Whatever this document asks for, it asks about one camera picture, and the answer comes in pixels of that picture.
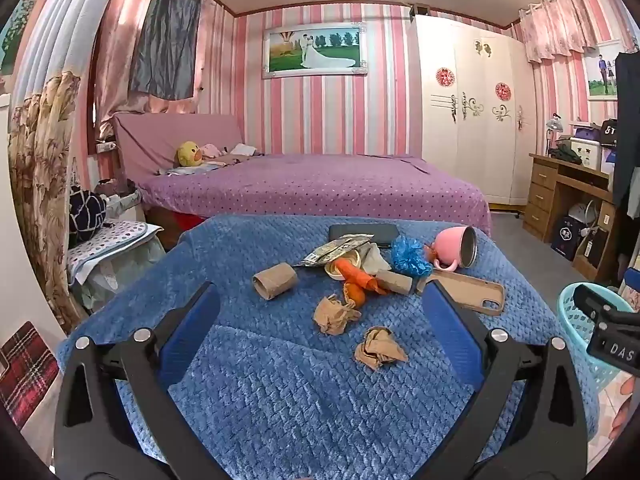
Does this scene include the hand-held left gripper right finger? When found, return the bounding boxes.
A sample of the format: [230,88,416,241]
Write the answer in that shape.
[422,280,588,480]

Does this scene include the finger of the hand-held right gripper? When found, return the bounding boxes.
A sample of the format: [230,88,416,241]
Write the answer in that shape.
[573,284,640,324]

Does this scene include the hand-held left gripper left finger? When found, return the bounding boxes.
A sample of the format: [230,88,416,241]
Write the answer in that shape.
[52,280,236,480]

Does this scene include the teal plastic basket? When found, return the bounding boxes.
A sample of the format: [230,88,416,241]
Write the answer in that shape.
[557,282,636,398]

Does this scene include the cardboard paper tube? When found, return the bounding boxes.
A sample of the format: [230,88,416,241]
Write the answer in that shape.
[375,269,416,296]
[251,262,299,302]

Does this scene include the brown paper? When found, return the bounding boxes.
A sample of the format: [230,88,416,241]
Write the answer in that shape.
[313,294,362,336]
[354,326,409,372]

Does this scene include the blue plastic mesh ball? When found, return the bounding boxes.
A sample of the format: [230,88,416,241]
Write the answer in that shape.
[390,236,433,277]

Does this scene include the white sock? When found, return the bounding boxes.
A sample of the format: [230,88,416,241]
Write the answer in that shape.
[357,242,393,276]

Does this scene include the orange toy carrot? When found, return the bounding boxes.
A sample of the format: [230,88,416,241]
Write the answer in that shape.
[332,257,393,296]

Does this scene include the cream tape roll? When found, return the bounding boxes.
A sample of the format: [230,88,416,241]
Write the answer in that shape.
[324,250,363,281]

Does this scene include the silver foil wrapper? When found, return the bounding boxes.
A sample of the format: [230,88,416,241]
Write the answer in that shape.
[292,234,376,267]

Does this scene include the person's right hand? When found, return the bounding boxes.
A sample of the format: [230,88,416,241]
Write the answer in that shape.
[610,376,640,441]

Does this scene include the brown open box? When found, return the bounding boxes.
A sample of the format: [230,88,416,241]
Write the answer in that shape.
[572,227,608,281]

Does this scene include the tan phone case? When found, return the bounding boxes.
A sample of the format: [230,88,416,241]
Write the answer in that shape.
[415,269,506,317]

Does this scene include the dark gift bag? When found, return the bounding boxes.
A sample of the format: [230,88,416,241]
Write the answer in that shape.
[550,215,586,261]

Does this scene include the pink metal mug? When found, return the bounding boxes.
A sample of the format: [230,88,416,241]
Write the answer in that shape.
[430,225,479,272]

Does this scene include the white round appliance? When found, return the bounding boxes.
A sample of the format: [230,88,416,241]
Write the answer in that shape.
[570,200,601,226]

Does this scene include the wooden desk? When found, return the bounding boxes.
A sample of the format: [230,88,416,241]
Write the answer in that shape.
[525,152,621,281]

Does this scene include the black smartphone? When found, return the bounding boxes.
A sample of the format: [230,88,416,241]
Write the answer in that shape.
[328,223,401,248]

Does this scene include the polka dot cloth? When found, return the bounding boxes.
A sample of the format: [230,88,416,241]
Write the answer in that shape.
[67,220,163,286]

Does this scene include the white storage box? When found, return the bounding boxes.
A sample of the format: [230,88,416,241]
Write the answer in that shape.
[570,137,603,171]

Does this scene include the dark green clothes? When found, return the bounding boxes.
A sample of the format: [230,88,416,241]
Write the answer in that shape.
[547,142,583,165]

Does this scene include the navy patterned bag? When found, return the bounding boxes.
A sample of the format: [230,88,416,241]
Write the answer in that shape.
[67,184,108,243]

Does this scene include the dark hanging coat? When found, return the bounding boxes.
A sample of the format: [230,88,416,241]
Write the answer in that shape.
[611,50,640,221]

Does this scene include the red plaid mat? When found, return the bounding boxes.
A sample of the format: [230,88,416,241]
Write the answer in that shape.
[0,321,61,428]

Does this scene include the yellow duck plush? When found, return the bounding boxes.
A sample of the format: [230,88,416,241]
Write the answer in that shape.
[175,141,203,168]

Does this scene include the white wardrobe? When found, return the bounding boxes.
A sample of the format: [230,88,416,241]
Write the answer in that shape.
[407,14,538,207]

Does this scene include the desk lamp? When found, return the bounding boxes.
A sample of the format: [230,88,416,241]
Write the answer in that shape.
[544,115,565,156]

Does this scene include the bed with purple bedspread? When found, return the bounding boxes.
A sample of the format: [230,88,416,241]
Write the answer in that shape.
[137,154,493,236]

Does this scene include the pink covered headboard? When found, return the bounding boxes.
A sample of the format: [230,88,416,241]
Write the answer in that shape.
[111,112,246,188]

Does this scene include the framed couple photo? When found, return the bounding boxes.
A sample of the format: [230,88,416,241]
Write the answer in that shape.
[582,40,626,102]

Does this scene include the beige floral curtain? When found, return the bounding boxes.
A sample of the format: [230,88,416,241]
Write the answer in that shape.
[7,71,83,333]

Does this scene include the pink floral valance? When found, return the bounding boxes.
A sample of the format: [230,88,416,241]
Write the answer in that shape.
[517,0,601,66]

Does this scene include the grey hanging cloth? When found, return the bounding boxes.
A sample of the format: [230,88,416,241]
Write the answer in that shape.
[127,0,203,101]

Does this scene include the pink window curtain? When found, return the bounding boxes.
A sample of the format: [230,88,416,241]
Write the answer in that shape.
[92,0,236,133]

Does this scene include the framed wedding photo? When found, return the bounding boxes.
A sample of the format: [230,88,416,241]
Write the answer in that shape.
[262,21,368,80]

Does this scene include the green wall picture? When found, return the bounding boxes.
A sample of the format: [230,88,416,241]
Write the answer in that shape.
[0,0,48,76]

